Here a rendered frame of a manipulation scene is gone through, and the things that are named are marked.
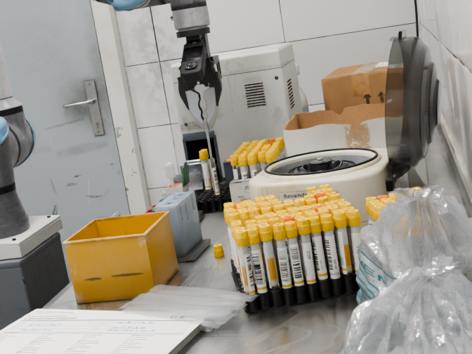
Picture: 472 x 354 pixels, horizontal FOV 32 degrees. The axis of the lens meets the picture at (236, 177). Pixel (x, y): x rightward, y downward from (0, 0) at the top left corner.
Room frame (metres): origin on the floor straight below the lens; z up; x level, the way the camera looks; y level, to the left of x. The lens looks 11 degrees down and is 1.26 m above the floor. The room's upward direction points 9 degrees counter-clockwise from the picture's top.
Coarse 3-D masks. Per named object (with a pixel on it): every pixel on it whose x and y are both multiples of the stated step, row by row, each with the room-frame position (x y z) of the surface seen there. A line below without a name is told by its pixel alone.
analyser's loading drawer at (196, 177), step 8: (192, 160) 1.94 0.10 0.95; (200, 160) 1.93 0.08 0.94; (192, 168) 1.89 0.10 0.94; (200, 168) 1.89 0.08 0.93; (216, 168) 2.01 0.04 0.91; (176, 176) 1.84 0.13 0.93; (192, 176) 1.83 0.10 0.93; (200, 176) 1.83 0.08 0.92; (192, 184) 1.83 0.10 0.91; (200, 184) 1.83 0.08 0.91
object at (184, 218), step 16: (176, 192) 1.44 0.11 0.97; (192, 192) 1.42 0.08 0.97; (160, 208) 1.34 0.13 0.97; (176, 208) 1.33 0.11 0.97; (192, 208) 1.41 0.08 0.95; (176, 224) 1.34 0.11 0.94; (192, 224) 1.39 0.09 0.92; (176, 240) 1.34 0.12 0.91; (192, 240) 1.38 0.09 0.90; (208, 240) 1.41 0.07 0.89; (176, 256) 1.34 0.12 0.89; (192, 256) 1.33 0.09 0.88
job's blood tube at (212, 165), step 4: (212, 160) 1.72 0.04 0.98; (212, 164) 1.72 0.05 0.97; (212, 168) 1.72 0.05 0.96; (212, 172) 1.72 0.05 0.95; (216, 172) 1.72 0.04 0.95; (212, 176) 1.72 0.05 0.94; (216, 176) 1.72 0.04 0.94; (212, 180) 1.72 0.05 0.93; (216, 180) 1.72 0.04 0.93; (216, 184) 1.72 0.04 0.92; (216, 188) 1.72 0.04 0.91; (216, 192) 1.72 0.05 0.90
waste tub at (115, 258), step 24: (120, 216) 1.32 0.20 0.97; (144, 216) 1.31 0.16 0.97; (168, 216) 1.29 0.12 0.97; (72, 240) 1.23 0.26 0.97; (96, 240) 1.19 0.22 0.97; (120, 240) 1.18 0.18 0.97; (144, 240) 1.17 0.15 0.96; (168, 240) 1.27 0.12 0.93; (72, 264) 1.20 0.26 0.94; (96, 264) 1.19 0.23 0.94; (120, 264) 1.18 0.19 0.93; (144, 264) 1.18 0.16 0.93; (168, 264) 1.25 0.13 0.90; (96, 288) 1.19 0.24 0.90; (120, 288) 1.19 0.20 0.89; (144, 288) 1.18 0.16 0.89
